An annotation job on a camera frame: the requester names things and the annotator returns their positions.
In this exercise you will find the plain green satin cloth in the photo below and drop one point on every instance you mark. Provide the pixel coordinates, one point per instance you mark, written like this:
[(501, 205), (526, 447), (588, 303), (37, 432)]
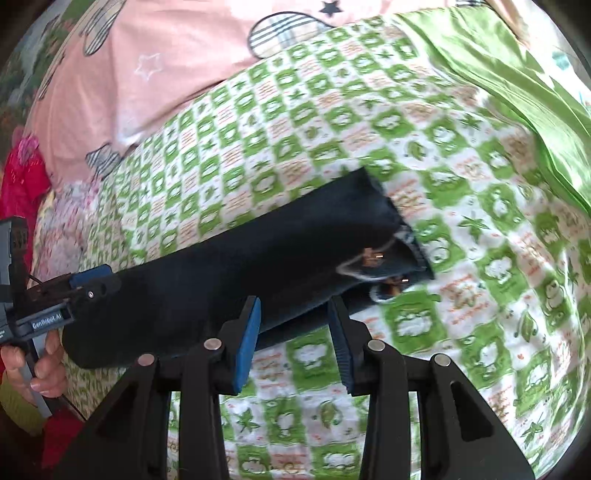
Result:
[(503, 83)]

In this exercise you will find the dark blue pants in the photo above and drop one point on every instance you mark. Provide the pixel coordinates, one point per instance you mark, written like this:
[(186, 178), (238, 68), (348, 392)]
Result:
[(240, 272)]

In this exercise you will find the pink printed pillow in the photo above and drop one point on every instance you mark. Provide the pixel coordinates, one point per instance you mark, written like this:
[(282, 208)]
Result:
[(152, 78)]

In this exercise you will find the red cloth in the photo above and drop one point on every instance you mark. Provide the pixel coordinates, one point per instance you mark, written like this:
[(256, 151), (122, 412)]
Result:
[(21, 180)]

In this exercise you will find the green checked printed blanket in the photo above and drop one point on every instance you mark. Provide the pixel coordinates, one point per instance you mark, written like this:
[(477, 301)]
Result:
[(351, 194)]

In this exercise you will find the person's left hand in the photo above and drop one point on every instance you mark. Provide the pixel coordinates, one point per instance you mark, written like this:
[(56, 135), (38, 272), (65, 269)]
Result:
[(44, 369)]

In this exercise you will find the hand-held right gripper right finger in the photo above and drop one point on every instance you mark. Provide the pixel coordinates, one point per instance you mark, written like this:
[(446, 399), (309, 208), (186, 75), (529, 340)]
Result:
[(340, 341)]

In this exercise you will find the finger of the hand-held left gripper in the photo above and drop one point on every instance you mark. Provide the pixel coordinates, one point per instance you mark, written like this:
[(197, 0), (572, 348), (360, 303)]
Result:
[(94, 281)]

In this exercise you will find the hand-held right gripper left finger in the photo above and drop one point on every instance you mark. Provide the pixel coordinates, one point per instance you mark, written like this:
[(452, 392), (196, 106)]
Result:
[(246, 341)]

